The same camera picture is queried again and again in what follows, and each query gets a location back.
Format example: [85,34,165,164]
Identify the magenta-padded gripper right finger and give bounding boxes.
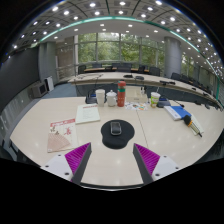
[132,142,181,185]

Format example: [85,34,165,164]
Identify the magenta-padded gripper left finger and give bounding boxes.
[40,142,93,186]

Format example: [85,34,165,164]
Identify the black computer mouse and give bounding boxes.
[110,121,123,137]

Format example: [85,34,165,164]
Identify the black mouse pad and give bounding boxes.
[100,119,136,150]

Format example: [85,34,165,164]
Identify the red printed leaflet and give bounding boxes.
[46,118,79,154]

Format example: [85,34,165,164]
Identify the blue and white book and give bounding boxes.
[163,105,193,122]

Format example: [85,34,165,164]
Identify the white paper booklet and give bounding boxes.
[74,103,101,125]

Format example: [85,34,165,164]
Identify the colourful sticker sheet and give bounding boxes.
[124,101,149,112]

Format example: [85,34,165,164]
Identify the green printed drink cup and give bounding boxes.
[149,87,161,108]

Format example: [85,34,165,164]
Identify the white cardboard box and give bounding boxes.
[125,85,149,104]

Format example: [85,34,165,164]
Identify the grey box appliance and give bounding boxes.
[30,81,48,99]

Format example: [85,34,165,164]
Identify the white upright panel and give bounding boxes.
[44,75,55,93]

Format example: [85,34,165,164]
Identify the red thermos bottle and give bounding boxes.
[116,80,127,108]

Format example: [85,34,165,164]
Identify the white lidded mug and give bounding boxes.
[105,89,118,108]

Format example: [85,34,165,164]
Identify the dark conference chairs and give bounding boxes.
[76,62,222,109]

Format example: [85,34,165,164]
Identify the ceiling lights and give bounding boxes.
[13,0,223,79]

